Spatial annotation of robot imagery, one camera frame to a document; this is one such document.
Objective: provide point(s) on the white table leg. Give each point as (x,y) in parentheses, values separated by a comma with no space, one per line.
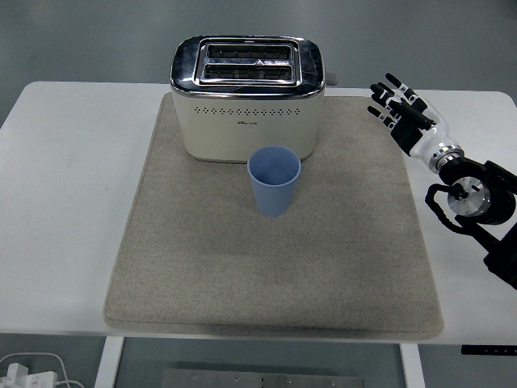
(108,363)
(413,368)

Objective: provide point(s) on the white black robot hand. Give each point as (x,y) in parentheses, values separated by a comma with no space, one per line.
(432,137)

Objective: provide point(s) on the beige fabric table mat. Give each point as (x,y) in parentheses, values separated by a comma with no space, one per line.
(242,275)

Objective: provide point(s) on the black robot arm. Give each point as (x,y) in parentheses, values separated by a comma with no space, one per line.
(497,202)

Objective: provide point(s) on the black table control panel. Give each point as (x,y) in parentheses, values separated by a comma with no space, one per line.
(488,350)

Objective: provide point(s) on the white power strip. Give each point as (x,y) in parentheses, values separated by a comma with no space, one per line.
(34,379)

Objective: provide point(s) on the light blue ribbed cup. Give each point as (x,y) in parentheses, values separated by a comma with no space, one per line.
(274,198)

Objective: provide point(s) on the cream chrome two-slot toaster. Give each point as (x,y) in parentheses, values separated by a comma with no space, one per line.
(246,129)

